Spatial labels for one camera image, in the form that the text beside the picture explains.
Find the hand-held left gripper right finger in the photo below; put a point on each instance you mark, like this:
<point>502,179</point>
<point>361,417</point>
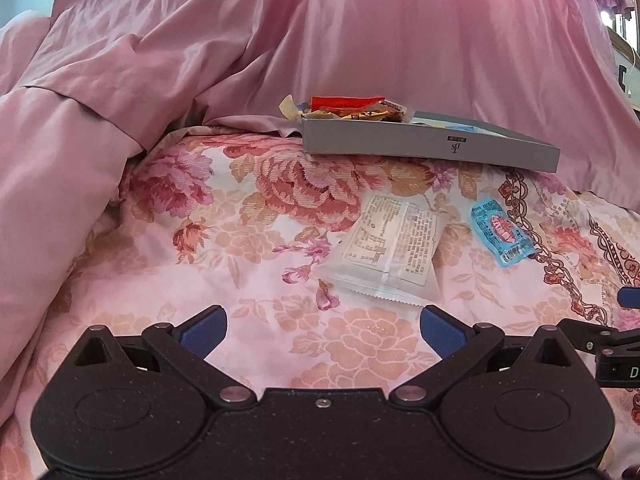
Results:
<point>442,335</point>

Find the floral bed sheet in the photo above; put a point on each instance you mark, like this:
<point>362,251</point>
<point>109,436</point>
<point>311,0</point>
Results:
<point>250,210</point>

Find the red snack packet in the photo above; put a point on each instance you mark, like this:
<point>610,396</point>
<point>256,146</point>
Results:
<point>345,102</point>

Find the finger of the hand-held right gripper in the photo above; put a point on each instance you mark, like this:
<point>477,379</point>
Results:
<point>590,335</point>
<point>630,296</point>

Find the pink duvet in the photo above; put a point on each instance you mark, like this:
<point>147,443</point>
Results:
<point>350,35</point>

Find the gold candy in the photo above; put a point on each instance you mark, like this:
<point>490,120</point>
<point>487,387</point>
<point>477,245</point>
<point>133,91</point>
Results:
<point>372,115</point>

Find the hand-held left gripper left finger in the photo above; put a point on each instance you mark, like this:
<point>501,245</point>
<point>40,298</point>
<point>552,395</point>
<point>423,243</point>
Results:
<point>202,332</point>

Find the light blue snack packet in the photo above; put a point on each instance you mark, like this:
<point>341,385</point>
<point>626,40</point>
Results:
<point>450,124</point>

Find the grey cardboard box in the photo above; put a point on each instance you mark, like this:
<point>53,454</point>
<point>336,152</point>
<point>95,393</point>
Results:
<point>400,145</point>

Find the beige wrapper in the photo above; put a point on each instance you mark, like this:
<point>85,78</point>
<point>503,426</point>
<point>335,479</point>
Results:
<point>290,106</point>

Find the white snack packet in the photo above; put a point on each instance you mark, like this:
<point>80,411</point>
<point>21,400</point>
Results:
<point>385,250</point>

